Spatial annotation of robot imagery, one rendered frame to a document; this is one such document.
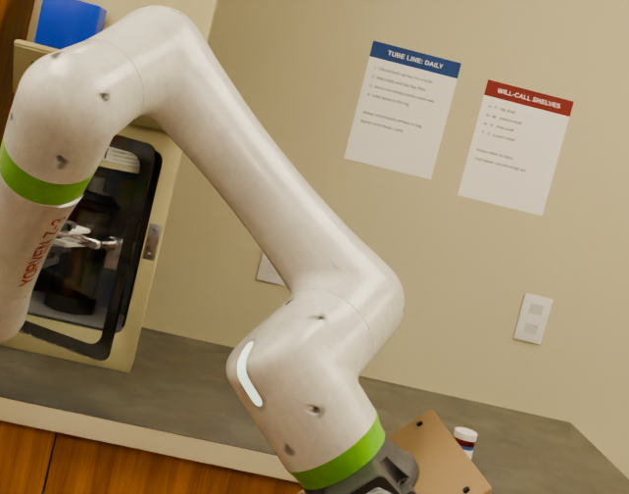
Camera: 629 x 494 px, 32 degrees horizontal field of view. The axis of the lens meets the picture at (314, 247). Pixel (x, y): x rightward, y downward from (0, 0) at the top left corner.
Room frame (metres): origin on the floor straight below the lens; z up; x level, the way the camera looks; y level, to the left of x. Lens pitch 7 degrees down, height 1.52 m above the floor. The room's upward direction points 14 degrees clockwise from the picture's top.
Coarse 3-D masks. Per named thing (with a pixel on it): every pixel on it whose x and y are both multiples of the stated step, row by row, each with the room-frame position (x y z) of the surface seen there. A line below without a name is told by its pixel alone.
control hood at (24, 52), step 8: (16, 40) 1.90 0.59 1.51; (24, 40) 1.97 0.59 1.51; (16, 48) 1.91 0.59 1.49; (24, 48) 1.91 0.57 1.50; (32, 48) 1.91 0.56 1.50; (40, 48) 1.91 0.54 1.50; (48, 48) 1.91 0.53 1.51; (16, 56) 1.92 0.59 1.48; (24, 56) 1.92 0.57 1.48; (32, 56) 1.92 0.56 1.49; (40, 56) 1.92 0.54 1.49; (16, 64) 1.94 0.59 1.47; (24, 64) 1.94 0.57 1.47; (16, 72) 1.95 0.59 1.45; (24, 72) 1.95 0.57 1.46; (16, 80) 1.97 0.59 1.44; (16, 88) 1.98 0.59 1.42; (136, 120) 2.01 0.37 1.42; (144, 120) 2.01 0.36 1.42; (152, 120) 2.01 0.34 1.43; (160, 128) 2.02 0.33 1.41
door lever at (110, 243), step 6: (60, 234) 1.89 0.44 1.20; (66, 234) 1.89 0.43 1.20; (72, 234) 1.89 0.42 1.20; (78, 234) 1.88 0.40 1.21; (72, 240) 1.88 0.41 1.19; (78, 240) 1.88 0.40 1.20; (84, 240) 1.88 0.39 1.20; (90, 240) 1.87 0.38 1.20; (96, 240) 1.87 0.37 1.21; (108, 240) 1.91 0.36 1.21; (114, 240) 1.91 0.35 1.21; (90, 246) 1.87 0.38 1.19; (96, 246) 1.86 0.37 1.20; (102, 246) 1.88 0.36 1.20; (108, 246) 1.90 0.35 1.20; (114, 246) 1.91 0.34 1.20
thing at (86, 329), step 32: (128, 160) 1.91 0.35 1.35; (96, 192) 1.93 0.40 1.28; (128, 192) 1.91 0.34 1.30; (96, 224) 1.93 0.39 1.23; (128, 224) 1.90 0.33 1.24; (64, 256) 1.95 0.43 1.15; (96, 256) 1.92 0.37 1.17; (128, 256) 1.90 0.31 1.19; (64, 288) 1.94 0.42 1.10; (96, 288) 1.92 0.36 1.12; (32, 320) 1.96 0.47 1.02; (64, 320) 1.94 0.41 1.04; (96, 320) 1.91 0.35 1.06; (96, 352) 1.91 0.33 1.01
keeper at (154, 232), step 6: (150, 228) 2.05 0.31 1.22; (156, 228) 2.05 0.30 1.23; (150, 234) 2.05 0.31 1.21; (156, 234) 2.05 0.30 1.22; (150, 240) 2.05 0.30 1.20; (156, 240) 2.05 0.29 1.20; (150, 246) 2.05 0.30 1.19; (156, 246) 2.05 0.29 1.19; (144, 252) 2.05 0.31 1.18; (150, 252) 2.05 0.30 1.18; (144, 258) 2.05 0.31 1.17; (150, 258) 2.05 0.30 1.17
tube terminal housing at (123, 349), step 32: (96, 0) 2.03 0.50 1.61; (128, 0) 2.04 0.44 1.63; (160, 0) 2.04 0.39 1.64; (192, 0) 2.05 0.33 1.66; (32, 32) 2.02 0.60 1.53; (128, 128) 2.04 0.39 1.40; (160, 192) 2.05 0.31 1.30; (160, 224) 2.06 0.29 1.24; (128, 320) 2.05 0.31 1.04; (64, 352) 2.04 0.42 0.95; (128, 352) 2.06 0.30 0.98
